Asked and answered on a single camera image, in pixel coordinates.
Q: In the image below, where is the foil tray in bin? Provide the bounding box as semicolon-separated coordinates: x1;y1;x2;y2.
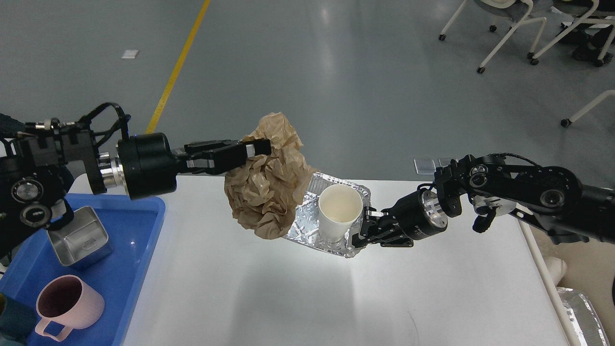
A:
556;287;610;346

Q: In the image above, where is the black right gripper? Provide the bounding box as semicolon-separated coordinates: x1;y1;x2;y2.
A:
351;188;448;248

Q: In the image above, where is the floor outlet plate right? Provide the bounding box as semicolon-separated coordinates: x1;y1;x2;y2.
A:
438;158;454;167

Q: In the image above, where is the floor outlet plate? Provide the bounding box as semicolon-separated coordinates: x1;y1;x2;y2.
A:
413;158;436;175
438;158;454;167

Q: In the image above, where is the white office chair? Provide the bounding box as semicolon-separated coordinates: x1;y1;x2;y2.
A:
438;0;548;74

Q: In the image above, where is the pink mug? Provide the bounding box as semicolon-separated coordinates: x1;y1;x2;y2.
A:
34;274;106;342

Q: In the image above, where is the steel rectangular container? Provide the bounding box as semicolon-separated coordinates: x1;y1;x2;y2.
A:
47;206;114;270

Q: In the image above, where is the white paper cup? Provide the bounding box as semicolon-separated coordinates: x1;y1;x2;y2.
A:
318;184;363;243

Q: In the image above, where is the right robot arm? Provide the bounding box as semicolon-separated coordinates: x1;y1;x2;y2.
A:
351;153;615;247

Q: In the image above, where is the aluminium foil tray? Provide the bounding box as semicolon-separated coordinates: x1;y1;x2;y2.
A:
283;172;371;259

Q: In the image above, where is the white chair at right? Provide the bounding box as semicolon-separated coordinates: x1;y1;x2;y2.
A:
559;89;615;128

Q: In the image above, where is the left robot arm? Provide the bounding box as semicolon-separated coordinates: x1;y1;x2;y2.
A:
1;102;272;258

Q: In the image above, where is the person in dark jeans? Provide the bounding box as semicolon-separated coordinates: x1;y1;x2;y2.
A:
0;113;25;139

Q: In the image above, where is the beige plastic bin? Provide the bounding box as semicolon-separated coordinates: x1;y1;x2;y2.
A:
520;222;615;345

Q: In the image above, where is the brown paper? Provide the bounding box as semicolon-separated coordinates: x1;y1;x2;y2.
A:
224;112;317;239

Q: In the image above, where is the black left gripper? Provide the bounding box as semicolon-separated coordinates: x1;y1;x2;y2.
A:
117;132;272;200

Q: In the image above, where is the floor outlet plate left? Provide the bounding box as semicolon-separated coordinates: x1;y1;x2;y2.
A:
413;158;436;175

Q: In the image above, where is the blue plastic tray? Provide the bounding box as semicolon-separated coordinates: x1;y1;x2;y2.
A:
0;193;166;346

